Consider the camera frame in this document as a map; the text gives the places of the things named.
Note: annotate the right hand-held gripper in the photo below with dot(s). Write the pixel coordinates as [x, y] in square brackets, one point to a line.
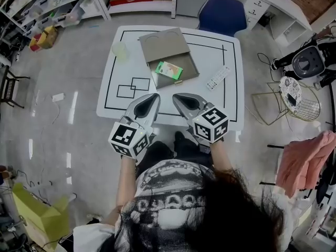
[210, 126]

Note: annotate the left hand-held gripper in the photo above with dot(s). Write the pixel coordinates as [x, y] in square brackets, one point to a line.
[126, 138]

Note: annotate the green packet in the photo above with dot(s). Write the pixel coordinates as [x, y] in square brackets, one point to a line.
[169, 69]

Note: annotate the grey box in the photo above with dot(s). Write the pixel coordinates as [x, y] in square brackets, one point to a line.
[162, 46]

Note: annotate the person's right forearm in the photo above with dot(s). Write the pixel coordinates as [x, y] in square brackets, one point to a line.
[220, 156]

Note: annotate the person's left forearm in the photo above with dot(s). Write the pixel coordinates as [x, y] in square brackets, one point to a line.
[126, 177]

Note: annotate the yellow cardboard box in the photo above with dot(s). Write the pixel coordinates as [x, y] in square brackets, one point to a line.
[48, 37]

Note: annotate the red cardboard box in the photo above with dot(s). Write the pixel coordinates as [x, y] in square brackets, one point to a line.
[33, 43]

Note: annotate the row of clear storage bins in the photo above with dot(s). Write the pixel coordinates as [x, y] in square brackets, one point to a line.
[39, 9]

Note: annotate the white remote control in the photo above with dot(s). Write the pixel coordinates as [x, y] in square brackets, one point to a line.
[218, 78]

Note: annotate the person's black trousers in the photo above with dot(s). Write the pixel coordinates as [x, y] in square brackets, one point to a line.
[183, 146]

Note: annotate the translucent pale green cup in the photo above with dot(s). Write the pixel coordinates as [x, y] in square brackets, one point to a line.
[120, 50]

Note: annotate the person's printed white t-shirt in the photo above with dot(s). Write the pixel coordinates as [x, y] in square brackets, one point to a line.
[168, 193]

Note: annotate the white power strip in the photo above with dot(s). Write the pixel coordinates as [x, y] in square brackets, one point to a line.
[58, 97]

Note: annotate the blue chair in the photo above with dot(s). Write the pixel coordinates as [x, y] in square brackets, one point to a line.
[223, 14]

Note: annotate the round patterned cushion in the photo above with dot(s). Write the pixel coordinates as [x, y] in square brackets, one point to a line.
[288, 85]

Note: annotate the black phone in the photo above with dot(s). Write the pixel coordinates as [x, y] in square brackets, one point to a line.
[291, 100]

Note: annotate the white metal shelving rack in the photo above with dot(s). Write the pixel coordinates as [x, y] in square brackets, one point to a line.
[15, 1]
[141, 9]

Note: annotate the black white machine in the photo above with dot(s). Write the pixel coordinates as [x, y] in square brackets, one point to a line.
[307, 60]

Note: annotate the pink cloth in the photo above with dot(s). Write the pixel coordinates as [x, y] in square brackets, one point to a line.
[302, 161]

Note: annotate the white desk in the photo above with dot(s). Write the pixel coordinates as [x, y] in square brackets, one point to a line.
[275, 1]

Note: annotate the black metal chair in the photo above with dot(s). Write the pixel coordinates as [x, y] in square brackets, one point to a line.
[8, 85]

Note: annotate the yellow-green paper bag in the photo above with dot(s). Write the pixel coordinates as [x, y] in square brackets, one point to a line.
[39, 214]

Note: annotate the black office chair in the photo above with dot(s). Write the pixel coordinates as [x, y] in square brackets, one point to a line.
[326, 182]

